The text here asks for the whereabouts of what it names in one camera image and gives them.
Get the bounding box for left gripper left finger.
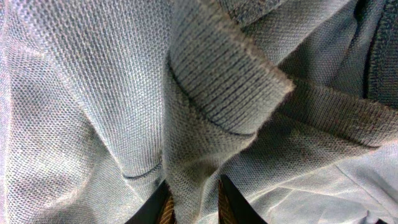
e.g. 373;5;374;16
125;181;170;224

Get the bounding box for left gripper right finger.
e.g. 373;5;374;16
218;175;267;224

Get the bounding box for blue polo shirt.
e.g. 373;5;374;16
1;0;397;223

